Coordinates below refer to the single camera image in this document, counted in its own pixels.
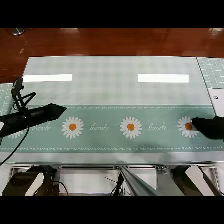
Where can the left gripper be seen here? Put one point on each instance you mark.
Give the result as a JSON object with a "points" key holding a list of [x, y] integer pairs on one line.
{"points": [[40, 115]]}

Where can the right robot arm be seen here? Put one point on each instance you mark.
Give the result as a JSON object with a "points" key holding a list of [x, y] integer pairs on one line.
{"points": [[210, 127]]}

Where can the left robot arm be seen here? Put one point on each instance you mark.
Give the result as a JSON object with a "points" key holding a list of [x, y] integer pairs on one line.
{"points": [[13, 124]]}

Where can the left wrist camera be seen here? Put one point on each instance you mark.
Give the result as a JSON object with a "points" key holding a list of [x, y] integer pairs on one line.
{"points": [[17, 87]]}

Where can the silver frame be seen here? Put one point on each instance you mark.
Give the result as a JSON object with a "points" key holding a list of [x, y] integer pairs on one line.
{"points": [[146, 186]]}

